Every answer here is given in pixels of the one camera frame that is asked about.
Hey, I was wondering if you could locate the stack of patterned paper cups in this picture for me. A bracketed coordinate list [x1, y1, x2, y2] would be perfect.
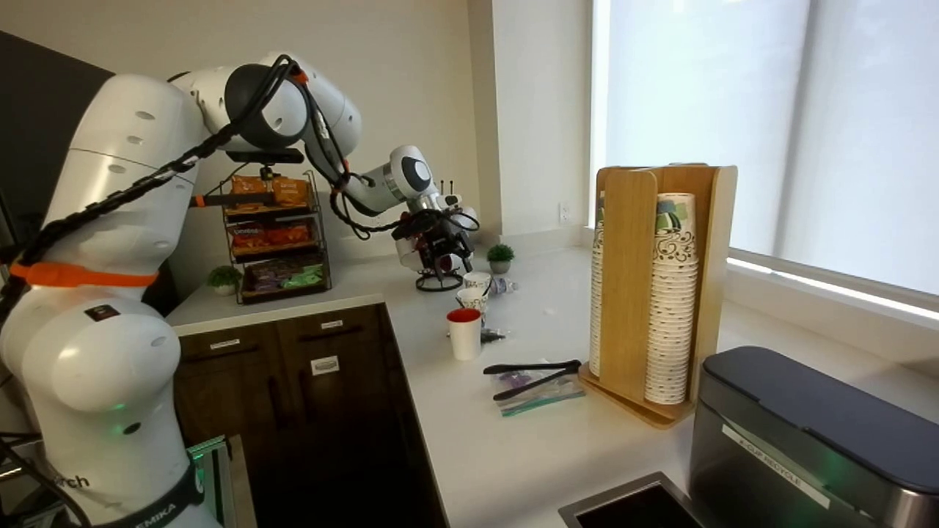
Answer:
[643, 191, 699, 408]

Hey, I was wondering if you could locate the black wire mug rack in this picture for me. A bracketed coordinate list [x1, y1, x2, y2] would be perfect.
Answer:
[414, 176, 481, 298]

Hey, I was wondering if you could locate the black cable bundle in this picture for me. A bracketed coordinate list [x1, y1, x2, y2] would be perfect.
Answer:
[0, 56, 483, 298]

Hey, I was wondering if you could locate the orange strap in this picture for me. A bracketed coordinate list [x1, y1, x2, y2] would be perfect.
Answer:
[6, 255, 162, 293]

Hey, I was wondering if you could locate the snack display rack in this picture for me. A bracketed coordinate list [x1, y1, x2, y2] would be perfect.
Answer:
[219, 173, 332, 306]

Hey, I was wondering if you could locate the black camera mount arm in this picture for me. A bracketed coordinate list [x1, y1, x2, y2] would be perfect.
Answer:
[191, 144, 308, 213]

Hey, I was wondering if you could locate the small green potted plant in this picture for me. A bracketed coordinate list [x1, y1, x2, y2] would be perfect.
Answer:
[483, 240, 517, 279]
[204, 261, 242, 298]

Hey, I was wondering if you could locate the stainless steel bin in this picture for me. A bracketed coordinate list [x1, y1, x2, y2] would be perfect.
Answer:
[687, 343, 939, 528]

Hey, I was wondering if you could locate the window with white blind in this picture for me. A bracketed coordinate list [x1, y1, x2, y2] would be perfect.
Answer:
[588, 0, 939, 304]

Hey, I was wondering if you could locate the wooden cup dispenser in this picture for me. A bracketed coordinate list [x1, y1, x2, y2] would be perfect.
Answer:
[586, 163, 740, 427]

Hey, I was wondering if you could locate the aluminium robot mounting table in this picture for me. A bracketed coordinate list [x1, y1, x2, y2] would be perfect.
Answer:
[184, 434, 260, 528]

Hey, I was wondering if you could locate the dark wooden cabinet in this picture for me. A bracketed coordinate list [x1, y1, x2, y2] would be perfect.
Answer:
[170, 304, 448, 528]

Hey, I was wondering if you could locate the zip bag with teal edge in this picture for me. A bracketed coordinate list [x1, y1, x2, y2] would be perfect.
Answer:
[495, 371, 588, 419]

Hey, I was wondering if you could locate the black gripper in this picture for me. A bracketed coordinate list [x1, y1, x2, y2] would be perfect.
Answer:
[390, 205, 481, 287]

